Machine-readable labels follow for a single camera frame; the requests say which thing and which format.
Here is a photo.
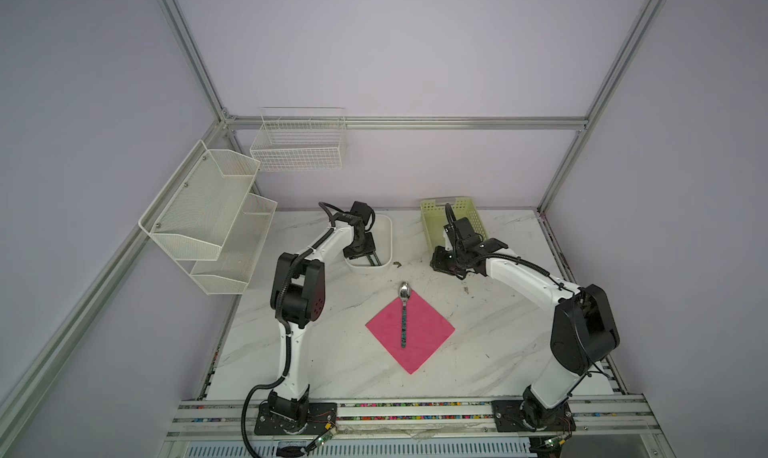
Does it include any spoon with teal handle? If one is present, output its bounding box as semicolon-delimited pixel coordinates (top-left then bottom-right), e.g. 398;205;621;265
398;281;411;349

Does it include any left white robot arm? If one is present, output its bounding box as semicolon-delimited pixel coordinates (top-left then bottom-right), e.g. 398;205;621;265
267;211;380;428

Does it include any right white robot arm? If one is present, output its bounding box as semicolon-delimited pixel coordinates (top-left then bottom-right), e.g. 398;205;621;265
430;238;620;431

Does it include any white plastic tray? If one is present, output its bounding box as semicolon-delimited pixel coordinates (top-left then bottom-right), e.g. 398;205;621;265
344;215;393;276

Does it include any green perforated plastic basket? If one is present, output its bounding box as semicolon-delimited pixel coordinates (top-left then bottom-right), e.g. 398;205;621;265
420;196;489;252

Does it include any white mesh lower shelf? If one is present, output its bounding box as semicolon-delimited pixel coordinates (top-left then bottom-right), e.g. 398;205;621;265
191;193;277;295

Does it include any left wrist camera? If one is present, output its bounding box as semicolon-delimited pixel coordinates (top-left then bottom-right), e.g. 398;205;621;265
349;201;375;225

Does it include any black corrugated cable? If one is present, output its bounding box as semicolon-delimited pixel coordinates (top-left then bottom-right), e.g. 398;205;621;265
240;201;361;458

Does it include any white wire wall basket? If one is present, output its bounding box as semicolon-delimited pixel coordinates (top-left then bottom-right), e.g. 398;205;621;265
250;108;347;172

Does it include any aluminium frame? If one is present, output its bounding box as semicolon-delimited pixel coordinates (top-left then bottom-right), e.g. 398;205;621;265
1;0;666;442

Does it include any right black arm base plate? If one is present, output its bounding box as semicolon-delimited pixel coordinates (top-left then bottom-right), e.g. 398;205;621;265
491;400;575;432

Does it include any aluminium front rail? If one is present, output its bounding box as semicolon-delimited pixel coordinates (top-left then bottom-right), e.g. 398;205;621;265
166;394;661;441

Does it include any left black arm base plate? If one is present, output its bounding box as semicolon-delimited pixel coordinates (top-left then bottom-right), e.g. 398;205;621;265
250;402;338;436

